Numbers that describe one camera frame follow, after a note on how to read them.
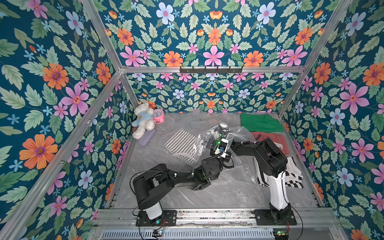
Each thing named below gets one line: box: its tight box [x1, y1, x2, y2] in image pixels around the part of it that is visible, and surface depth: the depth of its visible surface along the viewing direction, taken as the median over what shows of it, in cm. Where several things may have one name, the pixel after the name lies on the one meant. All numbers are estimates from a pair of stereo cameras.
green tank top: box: [240, 113, 285, 133], surface depth 117 cm
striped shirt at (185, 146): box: [164, 129, 202, 166], surface depth 103 cm
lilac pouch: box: [138, 128, 157, 146], surface depth 105 cm
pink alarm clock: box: [153, 108, 165, 124], surface depth 117 cm
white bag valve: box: [220, 122, 228, 129], surface depth 84 cm
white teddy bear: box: [131, 102, 155, 140], surface depth 109 cm
